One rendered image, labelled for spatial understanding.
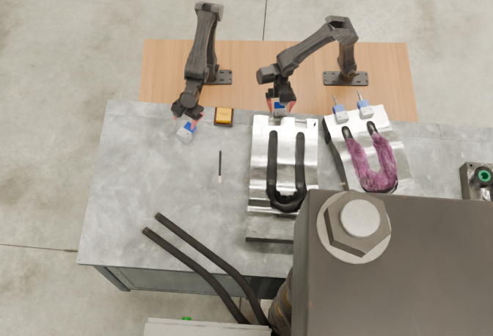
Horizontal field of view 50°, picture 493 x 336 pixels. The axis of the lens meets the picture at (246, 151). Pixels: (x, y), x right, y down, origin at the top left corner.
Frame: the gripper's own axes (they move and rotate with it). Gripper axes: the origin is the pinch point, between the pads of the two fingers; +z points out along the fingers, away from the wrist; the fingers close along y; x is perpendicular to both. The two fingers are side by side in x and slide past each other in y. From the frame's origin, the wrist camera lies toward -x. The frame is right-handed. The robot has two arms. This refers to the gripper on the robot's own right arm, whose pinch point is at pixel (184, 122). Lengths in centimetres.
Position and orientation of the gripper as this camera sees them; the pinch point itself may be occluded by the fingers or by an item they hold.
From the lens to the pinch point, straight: 209.2
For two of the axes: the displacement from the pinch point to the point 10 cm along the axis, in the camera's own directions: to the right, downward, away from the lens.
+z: -2.9, 7.3, 6.2
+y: 8.5, 5.0, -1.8
